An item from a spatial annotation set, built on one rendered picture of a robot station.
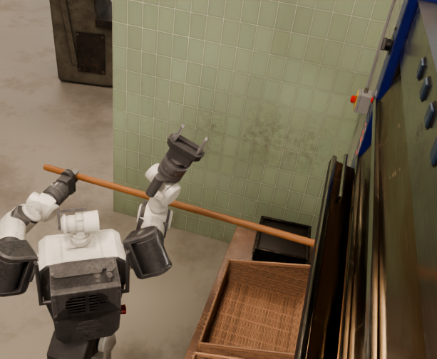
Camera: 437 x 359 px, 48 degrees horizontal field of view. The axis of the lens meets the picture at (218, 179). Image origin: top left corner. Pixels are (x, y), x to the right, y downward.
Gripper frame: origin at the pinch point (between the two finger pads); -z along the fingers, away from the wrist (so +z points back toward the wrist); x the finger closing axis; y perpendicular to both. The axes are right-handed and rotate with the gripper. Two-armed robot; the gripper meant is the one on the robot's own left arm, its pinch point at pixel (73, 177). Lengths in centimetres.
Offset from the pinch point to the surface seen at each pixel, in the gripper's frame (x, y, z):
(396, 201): -60, 123, 48
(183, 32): -34, 5, -119
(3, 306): 118, -59, -6
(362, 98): -30, 115, -87
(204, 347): 48, 76, 28
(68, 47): 73, -193, -306
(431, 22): -91, 125, -10
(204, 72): -12, 20, -120
